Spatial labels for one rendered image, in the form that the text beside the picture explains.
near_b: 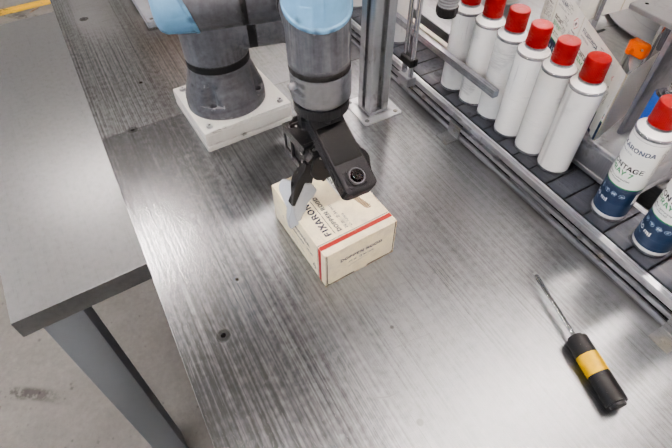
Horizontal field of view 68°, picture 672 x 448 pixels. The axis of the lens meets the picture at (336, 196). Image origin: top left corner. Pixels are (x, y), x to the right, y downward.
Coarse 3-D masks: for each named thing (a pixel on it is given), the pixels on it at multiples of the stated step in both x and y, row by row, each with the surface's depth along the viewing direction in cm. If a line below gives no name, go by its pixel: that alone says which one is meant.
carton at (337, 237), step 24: (336, 192) 76; (312, 216) 73; (336, 216) 73; (360, 216) 73; (384, 216) 73; (312, 240) 70; (336, 240) 70; (360, 240) 70; (384, 240) 74; (312, 264) 75; (336, 264) 71; (360, 264) 74
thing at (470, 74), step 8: (400, 16) 101; (400, 24) 100; (424, 40) 95; (432, 40) 94; (432, 48) 94; (440, 48) 92; (440, 56) 93; (448, 56) 91; (456, 64) 89; (464, 64) 89; (464, 72) 88; (472, 72) 87; (472, 80) 87; (480, 80) 86; (480, 88) 86; (488, 88) 84; (496, 88) 84; (496, 96) 85
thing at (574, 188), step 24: (360, 24) 115; (432, 72) 102; (456, 96) 96; (480, 120) 91; (504, 144) 87; (528, 168) 83; (576, 168) 83; (576, 192) 79; (624, 240) 73; (648, 264) 70
